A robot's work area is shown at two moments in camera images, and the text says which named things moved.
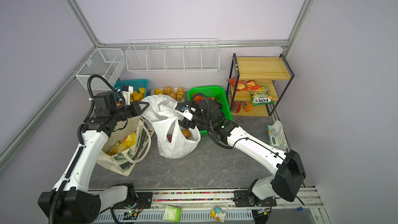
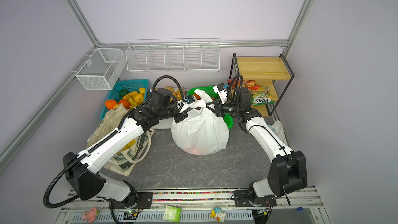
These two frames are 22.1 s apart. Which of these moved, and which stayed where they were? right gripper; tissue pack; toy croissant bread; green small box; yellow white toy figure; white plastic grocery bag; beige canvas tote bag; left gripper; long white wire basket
Moved: right gripper; left gripper; white plastic grocery bag
Stayed: beige canvas tote bag; yellow white toy figure; green small box; tissue pack; toy croissant bread; long white wire basket
